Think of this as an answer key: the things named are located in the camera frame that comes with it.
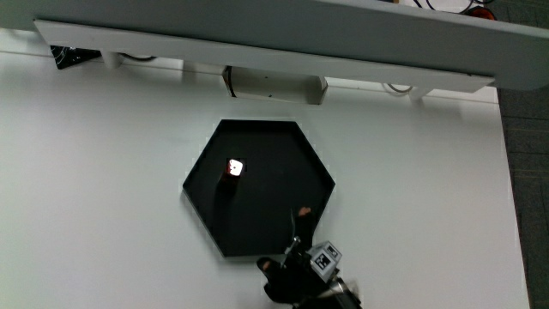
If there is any person's right hand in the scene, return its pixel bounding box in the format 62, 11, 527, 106
256, 206, 344, 306

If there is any black hexagonal plate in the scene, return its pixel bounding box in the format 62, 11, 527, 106
182, 118, 336, 258

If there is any small white object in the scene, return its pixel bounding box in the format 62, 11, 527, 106
217, 157, 247, 195

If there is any person's right forearm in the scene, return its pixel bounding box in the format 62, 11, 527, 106
295, 277, 364, 309

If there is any white box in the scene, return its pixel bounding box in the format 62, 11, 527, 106
221, 65, 329, 106

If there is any white overhead shelf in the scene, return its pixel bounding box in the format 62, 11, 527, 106
0, 0, 549, 94

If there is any black marker board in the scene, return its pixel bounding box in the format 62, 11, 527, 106
50, 45, 103, 70

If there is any orange object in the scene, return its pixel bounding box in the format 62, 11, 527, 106
464, 5, 498, 21

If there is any grey cable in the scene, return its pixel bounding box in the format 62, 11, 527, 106
383, 82, 413, 94

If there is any black cable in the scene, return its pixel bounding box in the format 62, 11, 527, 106
118, 52, 158, 64
412, 0, 495, 15

